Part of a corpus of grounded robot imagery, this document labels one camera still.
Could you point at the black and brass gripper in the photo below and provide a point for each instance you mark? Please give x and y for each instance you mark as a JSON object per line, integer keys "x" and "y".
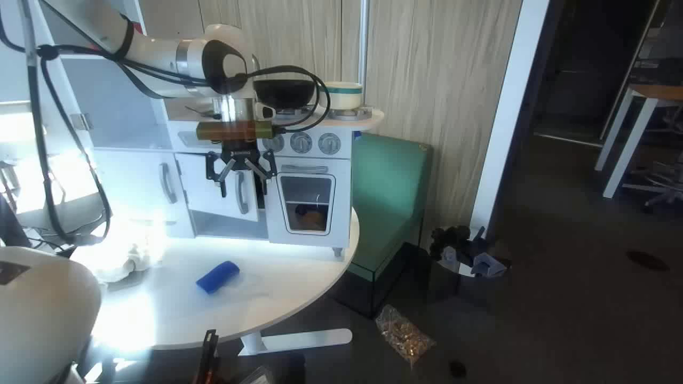
{"x": 236, "y": 124}

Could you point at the oven door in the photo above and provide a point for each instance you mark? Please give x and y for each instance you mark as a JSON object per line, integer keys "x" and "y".
{"x": 309, "y": 204}

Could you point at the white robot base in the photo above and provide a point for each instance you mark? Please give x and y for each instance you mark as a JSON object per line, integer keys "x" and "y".
{"x": 47, "y": 309}

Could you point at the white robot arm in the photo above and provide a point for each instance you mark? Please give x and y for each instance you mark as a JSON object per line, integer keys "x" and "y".
{"x": 213, "y": 67}

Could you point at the white toy kitchen cabinet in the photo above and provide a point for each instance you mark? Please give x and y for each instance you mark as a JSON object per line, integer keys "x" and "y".
{"x": 280, "y": 124}

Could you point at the black bowl on stovetop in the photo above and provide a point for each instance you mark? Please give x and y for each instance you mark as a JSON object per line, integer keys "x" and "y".
{"x": 284, "y": 93}

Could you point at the cream bowl with green stripe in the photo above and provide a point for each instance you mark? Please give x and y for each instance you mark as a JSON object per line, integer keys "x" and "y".
{"x": 344, "y": 94}

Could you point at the blue sponge block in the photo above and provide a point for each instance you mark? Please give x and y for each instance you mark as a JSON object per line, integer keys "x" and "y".
{"x": 218, "y": 275}

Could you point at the crumpled white cloth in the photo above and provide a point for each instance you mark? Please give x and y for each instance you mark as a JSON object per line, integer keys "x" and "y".
{"x": 117, "y": 264}

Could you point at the green upholstered bench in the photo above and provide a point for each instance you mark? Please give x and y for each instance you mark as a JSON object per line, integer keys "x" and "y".
{"x": 390, "y": 183}

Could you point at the black clamp at table edge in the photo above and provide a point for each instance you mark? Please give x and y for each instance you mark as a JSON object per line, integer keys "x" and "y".
{"x": 208, "y": 359}

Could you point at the black bin with clutter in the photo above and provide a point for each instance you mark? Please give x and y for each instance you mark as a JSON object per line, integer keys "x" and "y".
{"x": 468, "y": 256}

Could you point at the bag of granola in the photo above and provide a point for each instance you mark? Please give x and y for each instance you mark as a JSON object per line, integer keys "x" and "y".
{"x": 403, "y": 336}

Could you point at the white side table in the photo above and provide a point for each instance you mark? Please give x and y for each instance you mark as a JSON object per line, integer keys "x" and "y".
{"x": 652, "y": 98}

